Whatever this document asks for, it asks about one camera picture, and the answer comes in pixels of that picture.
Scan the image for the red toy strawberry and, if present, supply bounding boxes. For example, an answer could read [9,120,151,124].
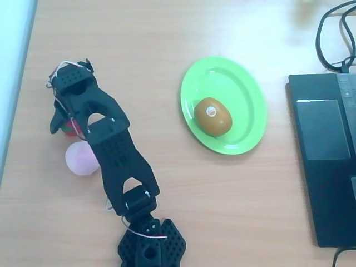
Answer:
[61,118,82,137]

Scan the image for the thick black cable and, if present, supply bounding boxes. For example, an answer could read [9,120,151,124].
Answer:
[315,0,356,74]

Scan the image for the green oval plate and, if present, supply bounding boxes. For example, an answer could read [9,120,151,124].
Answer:
[180,56,268,156]

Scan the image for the black laptop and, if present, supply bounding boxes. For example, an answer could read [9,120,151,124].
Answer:
[286,73,356,248]

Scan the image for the pink toy peach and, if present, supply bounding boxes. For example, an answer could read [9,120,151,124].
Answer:
[65,141,100,176]

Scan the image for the black laptop power cable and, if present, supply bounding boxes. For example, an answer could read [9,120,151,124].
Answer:
[332,246,356,267]

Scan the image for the brown toy kiwi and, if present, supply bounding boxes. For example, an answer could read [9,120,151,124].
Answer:
[194,97,233,137]

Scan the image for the thin black cable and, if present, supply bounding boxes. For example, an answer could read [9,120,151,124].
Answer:
[339,5,356,61]

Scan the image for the white red servo wire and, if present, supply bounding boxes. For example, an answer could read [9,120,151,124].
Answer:
[45,61,169,240]

